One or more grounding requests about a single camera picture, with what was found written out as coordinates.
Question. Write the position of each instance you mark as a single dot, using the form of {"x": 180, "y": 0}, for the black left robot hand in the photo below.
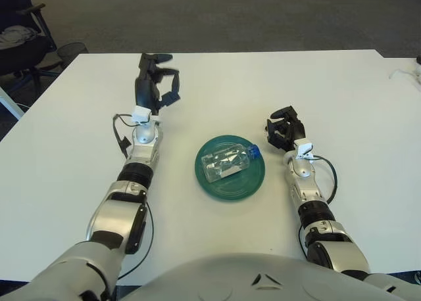
{"x": 144, "y": 90}

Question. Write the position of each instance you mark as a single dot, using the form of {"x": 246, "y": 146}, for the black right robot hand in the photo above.
{"x": 296, "y": 131}

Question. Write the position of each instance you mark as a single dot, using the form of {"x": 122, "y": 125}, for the clear plastic bottle blue cap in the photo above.
{"x": 227, "y": 164}

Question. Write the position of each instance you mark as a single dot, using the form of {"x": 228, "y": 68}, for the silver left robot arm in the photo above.
{"x": 138, "y": 169}

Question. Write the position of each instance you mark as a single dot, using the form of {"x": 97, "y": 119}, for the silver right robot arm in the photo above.
{"x": 342, "y": 248}

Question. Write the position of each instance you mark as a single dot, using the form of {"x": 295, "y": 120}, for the green round plate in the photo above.
{"x": 230, "y": 191}

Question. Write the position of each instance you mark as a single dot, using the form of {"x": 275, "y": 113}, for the black office chair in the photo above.
{"x": 23, "y": 56}

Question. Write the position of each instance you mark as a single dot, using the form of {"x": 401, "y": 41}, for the white desk leg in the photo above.
{"x": 10, "y": 104}

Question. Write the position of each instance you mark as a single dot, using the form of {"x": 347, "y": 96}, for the grey cloth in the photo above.
{"x": 14, "y": 36}

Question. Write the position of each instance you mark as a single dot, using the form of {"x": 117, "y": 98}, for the grey robot torso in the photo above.
{"x": 230, "y": 274}

